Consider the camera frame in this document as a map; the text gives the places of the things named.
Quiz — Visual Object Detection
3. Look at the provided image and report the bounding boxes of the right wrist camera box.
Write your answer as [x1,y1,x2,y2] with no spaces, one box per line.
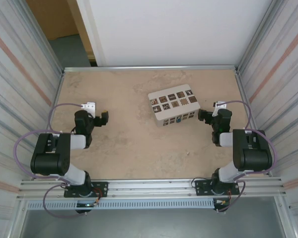
[212,101,228,117]

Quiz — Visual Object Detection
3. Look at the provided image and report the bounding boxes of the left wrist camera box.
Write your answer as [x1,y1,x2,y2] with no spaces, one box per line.
[79,101,96,117]

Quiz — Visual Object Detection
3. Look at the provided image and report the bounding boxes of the thin aluminium table rail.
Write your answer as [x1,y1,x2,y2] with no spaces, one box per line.
[63,65,239,73]

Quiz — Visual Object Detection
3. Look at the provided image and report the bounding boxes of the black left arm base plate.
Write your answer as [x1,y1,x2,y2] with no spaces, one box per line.
[64,181,109,198]

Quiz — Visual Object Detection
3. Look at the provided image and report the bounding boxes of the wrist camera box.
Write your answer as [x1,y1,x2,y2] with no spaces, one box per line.
[79,101,96,117]
[212,101,228,117]

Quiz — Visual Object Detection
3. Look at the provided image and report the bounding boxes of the aluminium side rail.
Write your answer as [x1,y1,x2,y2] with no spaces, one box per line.
[234,69,274,178]
[34,70,65,180]

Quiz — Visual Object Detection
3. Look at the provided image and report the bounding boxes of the brown wooden door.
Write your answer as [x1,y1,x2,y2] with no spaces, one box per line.
[26,0,80,40]

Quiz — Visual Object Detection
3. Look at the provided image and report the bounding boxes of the grey slotted cable duct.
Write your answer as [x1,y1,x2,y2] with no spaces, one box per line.
[26,199,216,209]

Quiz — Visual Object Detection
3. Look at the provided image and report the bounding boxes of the wide aluminium mounting rail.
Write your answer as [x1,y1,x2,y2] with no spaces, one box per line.
[16,177,288,201]

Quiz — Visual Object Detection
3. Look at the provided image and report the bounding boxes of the aluminium corner post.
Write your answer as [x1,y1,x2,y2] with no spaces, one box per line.
[22,0,65,75]
[237,0,280,72]

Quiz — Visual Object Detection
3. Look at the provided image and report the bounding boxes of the white box with picture tiles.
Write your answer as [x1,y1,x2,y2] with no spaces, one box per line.
[148,84,202,128]

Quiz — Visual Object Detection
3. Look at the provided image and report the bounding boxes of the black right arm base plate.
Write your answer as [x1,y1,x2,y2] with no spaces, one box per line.
[194,179,240,196]

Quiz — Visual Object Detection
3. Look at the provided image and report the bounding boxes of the white door frame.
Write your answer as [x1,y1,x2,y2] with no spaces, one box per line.
[75,0,107,67]

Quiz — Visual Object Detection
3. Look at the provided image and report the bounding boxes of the red and black wires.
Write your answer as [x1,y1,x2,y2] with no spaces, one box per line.
[224,189,235,205]
[93,187,107,202]

